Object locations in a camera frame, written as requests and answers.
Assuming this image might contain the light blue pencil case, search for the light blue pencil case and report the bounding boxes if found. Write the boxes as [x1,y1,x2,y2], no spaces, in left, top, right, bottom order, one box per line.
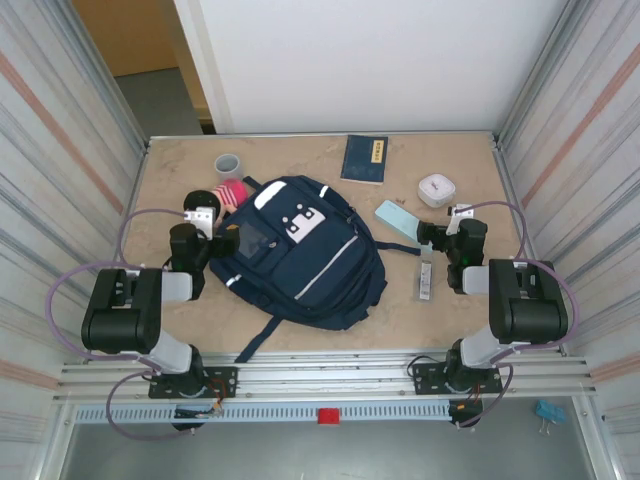
[374,198,435,254]

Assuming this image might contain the clear plastic supply pack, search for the clear plastic supply pack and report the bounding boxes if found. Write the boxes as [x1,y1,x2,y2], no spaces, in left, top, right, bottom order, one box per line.
[413,258,435,302]

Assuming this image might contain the doll with pink striped hat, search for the doll with pink striped hat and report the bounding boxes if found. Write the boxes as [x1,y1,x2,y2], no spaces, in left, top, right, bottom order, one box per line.
[182,178,250,221]

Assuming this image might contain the navy blue backpack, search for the navy blue backpack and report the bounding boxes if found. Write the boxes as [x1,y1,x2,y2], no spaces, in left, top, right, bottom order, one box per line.
[208,174,424,365]

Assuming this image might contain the dark blue book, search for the dark blue book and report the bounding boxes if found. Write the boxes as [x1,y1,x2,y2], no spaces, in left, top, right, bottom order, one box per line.
[339,133,390,187]

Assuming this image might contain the white earbuds case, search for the white earbuds case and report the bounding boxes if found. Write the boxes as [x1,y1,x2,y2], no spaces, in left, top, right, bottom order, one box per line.
[417,172,457,209]

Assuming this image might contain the grey cup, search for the grey cup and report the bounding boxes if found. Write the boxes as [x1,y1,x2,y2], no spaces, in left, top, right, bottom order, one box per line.
[214,152,245,182]

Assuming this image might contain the blue binder clip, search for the blue binder clip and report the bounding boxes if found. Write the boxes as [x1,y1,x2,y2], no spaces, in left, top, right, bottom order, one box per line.
[535,398,568,437]

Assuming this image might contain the brown wooden door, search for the brown wooden door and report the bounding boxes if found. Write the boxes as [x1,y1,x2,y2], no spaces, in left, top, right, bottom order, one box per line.
[71,0,180,79]

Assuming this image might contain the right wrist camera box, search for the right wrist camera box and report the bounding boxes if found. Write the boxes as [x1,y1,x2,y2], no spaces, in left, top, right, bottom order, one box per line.
[446,202,475,236]

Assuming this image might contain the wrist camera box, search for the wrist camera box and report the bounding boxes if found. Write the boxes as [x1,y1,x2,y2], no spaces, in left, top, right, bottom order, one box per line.
[182,205,217,236]
[446,202,475,236]

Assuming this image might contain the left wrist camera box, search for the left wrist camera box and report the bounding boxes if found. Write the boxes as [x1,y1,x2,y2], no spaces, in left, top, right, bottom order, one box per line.
[182,205,217,236]

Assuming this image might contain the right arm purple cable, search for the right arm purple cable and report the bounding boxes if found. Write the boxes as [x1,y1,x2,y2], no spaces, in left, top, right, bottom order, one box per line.
[452,199,581,430]

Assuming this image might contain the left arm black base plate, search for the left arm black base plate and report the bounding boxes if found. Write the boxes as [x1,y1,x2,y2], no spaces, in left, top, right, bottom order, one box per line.
[148,366,239,400]

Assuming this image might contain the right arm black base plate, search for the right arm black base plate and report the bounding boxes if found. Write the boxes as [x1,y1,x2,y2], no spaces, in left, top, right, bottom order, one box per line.
[411,360,503,396]

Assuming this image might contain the aluminium mounting rail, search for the aluminium mounting rail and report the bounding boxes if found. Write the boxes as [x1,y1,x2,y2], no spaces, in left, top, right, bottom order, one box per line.
[52,349,599,404]

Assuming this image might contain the slotted grey cable duct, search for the slotted grey cable duct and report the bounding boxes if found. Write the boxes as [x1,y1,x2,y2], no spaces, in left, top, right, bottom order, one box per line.
[72,403,454,424]

